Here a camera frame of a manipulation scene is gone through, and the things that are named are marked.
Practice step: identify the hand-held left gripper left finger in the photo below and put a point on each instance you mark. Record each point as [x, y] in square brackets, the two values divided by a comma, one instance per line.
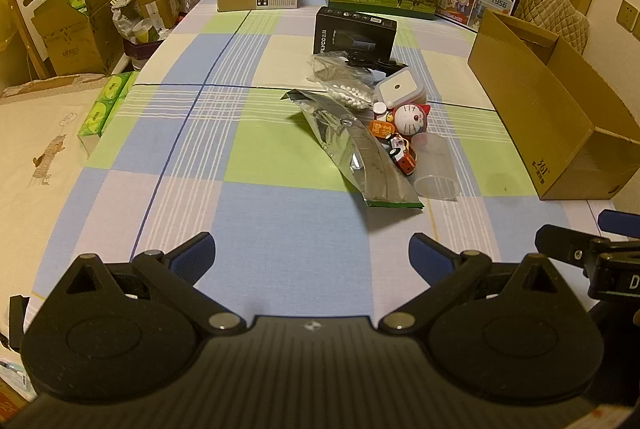
[192, 255]

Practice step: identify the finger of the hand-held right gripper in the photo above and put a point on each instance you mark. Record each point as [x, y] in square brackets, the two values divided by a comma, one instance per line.
[562, 243]
[620, 223]

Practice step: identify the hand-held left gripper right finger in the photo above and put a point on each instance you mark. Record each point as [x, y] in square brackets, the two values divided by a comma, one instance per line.
[430, 255]

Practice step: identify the white square night light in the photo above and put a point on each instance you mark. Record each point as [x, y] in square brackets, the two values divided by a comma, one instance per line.
[400, 86]

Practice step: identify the cotton swab bag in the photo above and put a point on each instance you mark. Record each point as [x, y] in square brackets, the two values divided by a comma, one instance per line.
[350, 95]

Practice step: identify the black shaver box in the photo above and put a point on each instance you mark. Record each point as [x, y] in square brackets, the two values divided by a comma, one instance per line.
[350, 34]

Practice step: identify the clear plastic cup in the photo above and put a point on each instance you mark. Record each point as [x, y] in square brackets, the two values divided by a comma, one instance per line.
[435, 169]

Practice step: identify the small toy car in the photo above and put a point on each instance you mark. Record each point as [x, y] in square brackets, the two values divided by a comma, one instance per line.
[402, 154]

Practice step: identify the silver foil bag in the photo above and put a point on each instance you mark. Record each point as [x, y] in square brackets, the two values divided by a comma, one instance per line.
[360, 149]

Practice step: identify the orange snack packet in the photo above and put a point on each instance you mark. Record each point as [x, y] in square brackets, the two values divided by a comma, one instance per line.
[381, 129]

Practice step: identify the round cat figure toy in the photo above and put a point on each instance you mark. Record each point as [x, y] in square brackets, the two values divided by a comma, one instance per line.
[410, 120]

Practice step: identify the green tissue pack bundle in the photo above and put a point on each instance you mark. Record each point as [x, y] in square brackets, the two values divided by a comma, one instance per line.
[107, 106]

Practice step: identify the beige embroidered cloth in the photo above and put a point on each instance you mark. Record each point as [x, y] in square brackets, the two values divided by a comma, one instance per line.
[35, 169]

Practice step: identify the clear plastic bag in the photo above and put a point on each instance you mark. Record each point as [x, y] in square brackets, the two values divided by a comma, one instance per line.
[332, 68]

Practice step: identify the quilted beige chair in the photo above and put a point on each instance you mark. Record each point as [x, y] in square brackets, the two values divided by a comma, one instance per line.
[550, 11]

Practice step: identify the bin with rubbish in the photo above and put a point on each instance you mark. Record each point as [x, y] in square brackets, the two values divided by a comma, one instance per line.
[130, 24]

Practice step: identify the tall brown cardboard box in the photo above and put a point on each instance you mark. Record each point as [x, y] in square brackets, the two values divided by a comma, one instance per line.
[75, 39]

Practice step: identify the small torn cardboard box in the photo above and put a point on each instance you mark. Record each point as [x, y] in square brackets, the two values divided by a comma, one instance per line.
[160, 1]

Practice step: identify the beige wall socket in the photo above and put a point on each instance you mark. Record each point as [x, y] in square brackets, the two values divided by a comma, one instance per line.
[629, 15]

